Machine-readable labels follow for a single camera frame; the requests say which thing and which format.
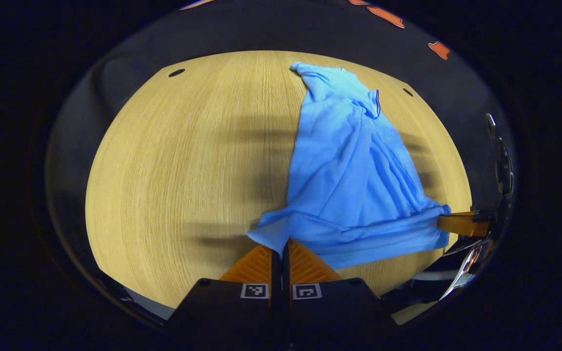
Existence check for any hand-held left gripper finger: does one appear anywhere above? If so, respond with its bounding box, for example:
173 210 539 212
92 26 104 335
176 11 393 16
166 244 285 349
283 239 399 348

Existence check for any light blue T-shirt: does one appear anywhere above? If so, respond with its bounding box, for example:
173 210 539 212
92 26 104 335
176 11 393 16
247 61 452 270

